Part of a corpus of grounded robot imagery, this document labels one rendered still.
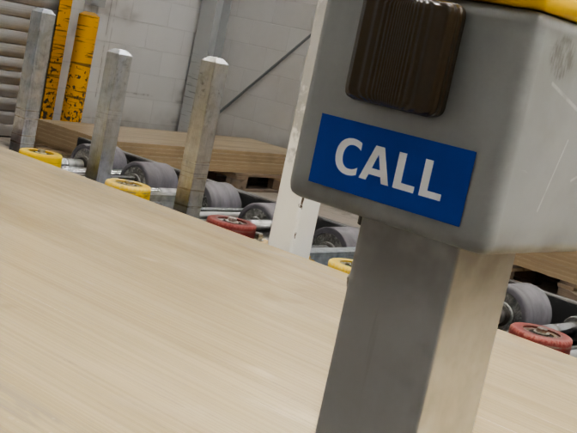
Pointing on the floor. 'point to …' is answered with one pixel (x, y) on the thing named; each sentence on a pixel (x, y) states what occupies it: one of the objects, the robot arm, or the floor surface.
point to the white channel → (294, 203)
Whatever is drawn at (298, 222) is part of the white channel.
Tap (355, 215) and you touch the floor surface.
